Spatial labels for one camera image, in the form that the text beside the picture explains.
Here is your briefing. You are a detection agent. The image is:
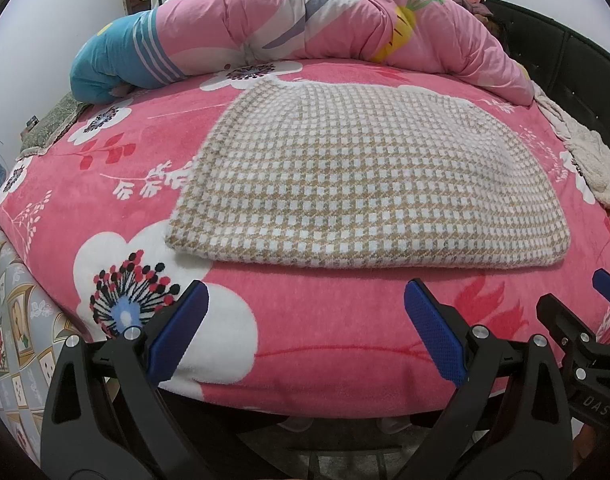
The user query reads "black padded headboard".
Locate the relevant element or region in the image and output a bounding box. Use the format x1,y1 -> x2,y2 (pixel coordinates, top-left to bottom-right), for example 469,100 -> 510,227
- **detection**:
485,0 -> 610,126

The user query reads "beige white houndstooth sweater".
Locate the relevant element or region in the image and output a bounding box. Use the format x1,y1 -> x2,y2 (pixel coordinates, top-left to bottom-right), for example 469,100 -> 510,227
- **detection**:
164,77 -> 572,270

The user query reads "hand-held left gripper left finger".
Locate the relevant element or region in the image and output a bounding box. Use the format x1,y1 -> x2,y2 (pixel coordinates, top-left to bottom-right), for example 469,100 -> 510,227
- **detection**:
40,280 -> 211,480

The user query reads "green patterned cloth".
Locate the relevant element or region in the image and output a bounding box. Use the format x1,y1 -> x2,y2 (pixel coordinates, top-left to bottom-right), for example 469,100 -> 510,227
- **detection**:
20,95 -> 91,156

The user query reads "cream fluffy blanket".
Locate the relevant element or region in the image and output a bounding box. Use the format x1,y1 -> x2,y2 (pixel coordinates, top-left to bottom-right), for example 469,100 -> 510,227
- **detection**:
532,85 -> 610,211

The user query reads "pink printed quilt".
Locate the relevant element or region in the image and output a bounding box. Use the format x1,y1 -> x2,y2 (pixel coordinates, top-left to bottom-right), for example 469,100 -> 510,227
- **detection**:
69,0 -> 534,107

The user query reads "pink floral bed sheet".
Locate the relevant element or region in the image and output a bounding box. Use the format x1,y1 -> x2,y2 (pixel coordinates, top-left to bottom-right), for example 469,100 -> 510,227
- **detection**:
0,57 -> 610,418

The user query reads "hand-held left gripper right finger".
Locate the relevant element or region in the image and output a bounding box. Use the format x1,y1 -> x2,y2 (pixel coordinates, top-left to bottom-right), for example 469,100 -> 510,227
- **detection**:
402,279 -> 573,480

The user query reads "grey patterned bed skirt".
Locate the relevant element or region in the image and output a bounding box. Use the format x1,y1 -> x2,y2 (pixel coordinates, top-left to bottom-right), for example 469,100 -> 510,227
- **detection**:
0,220 -> 86,466

